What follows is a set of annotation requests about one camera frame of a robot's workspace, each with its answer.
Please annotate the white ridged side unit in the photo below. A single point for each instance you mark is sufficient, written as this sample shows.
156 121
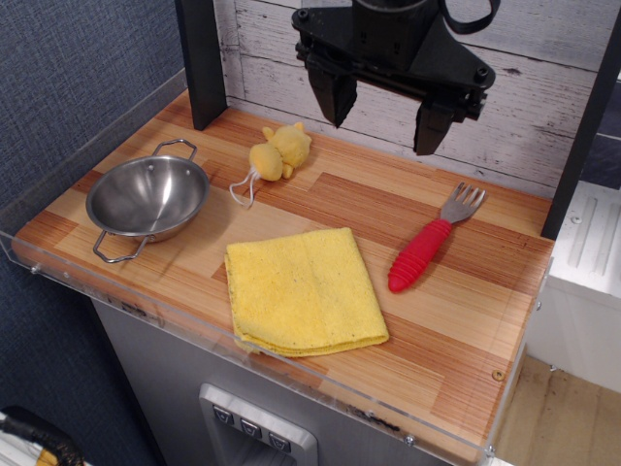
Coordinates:
576 326

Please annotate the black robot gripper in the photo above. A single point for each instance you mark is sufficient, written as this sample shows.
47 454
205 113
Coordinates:
406 47

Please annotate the yellow plush toy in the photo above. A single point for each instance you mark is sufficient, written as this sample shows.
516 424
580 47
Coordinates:
284 150

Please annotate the folded yellow cloth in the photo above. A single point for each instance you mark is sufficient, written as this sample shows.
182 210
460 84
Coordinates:
308 294

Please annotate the black right frame post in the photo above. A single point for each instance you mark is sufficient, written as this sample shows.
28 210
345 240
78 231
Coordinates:
585 135

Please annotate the grey toy dispenser panel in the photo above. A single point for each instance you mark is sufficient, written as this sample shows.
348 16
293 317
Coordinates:
245 434

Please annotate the black left frame post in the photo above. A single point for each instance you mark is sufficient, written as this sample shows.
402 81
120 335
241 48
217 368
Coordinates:
202 60

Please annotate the red handled metal fork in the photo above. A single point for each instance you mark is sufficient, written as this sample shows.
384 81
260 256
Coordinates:
413 260

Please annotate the black frame post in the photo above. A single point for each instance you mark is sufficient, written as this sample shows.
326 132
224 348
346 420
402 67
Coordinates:
202 60
585 135

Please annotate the clear acrylic table guard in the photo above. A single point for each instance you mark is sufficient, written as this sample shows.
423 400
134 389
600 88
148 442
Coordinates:
455 335

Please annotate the stainless steel two-handled bowl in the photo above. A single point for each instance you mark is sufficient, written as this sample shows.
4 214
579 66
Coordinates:
149 199

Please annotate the black yellow object bottom left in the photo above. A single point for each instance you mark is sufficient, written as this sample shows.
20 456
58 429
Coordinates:
28 439

